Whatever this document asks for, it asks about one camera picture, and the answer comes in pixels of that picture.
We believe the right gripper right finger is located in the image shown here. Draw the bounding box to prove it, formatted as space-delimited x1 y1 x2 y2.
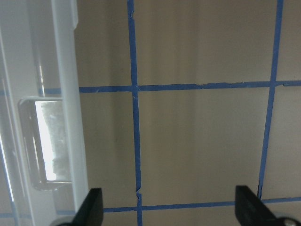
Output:
235 186 277 226

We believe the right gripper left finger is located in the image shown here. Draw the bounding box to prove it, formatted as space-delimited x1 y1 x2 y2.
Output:
71 188 103 226

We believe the clear plastic box lid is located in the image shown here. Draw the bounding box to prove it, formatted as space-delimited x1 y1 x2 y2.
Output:
0 0 88 226

